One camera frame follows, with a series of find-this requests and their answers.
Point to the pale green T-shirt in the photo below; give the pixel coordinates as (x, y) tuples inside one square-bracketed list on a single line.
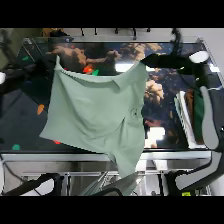
[(96, 110)]

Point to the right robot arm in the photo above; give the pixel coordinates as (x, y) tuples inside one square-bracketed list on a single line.
[(213, 116)]

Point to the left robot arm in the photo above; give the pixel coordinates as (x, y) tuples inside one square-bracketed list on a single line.
[(20, 79)]

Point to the white garment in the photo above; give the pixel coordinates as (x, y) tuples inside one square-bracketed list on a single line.
[(181, 115)]

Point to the brown garment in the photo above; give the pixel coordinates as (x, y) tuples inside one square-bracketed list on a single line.
[(189, 103)]

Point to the dark green garment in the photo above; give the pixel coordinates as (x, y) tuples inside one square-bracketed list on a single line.
[(199, 116)]

